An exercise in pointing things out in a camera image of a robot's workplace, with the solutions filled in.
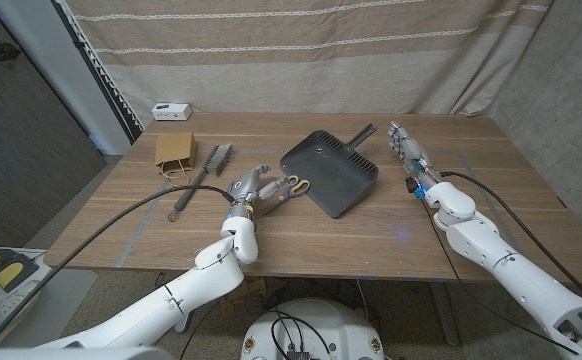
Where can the white sneaker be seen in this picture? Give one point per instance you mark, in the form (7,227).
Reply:
(6,307)

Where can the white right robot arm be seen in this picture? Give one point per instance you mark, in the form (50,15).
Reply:
(511,270)

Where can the black hand brush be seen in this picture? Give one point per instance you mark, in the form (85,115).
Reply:
(218,159)

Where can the brown paper bag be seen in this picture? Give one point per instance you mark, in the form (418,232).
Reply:
(175,148)

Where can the grey floor mat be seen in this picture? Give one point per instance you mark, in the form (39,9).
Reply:
(66,295)

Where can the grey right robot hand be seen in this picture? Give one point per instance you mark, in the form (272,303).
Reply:
(411,150)

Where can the black strip with white trim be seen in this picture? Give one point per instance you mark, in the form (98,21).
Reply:
(106,80)

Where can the grey table leg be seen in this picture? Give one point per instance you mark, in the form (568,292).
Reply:
(443,310)

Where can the white power strip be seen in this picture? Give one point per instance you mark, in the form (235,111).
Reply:
(171,111)

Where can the beige striped curtain backdrop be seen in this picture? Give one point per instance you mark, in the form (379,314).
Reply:
(296,65)

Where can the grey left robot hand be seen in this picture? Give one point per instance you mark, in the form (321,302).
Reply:
(243,190)

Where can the black plastic dustpan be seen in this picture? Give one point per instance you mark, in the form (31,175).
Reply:
(328,172)

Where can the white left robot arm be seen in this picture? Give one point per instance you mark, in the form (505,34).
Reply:
(191,290)

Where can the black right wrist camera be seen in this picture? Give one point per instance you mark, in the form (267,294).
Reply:
(413,186)

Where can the brown cardboard scraps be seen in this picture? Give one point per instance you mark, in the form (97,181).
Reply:
(251,287)

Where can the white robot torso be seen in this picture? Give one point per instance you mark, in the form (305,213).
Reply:
(316,325)

